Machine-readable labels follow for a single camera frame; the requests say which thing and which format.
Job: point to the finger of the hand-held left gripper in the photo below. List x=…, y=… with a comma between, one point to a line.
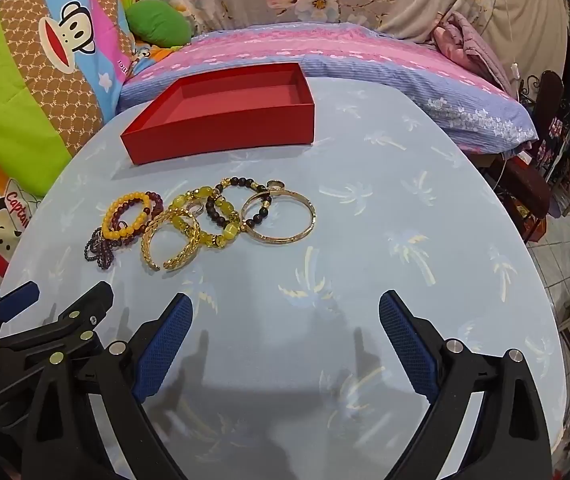
x=15, y=301
x=87, y=310

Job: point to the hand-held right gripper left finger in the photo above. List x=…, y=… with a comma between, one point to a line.
x=162, y=347

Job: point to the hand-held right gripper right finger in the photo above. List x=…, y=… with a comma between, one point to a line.
x=410, y=347

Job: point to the thin gold bangle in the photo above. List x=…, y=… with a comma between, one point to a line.
x=311, y=216

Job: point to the red cardboard box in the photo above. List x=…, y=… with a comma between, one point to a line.
x=215, y=135

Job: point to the colourful monkey-print blanket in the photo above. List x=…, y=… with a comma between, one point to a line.
x=40, y=110

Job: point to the dark wooden chair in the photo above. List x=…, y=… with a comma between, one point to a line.
x=530, y=185

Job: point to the green pillow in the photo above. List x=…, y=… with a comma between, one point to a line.
x=157, y=22

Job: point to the pink and purple striped quilt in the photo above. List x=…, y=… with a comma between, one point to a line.
x=365, y=55

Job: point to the folded pink cloth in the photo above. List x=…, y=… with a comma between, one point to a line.
x=470, y=45

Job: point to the beige hanging cloth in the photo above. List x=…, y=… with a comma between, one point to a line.
x=530, y=10

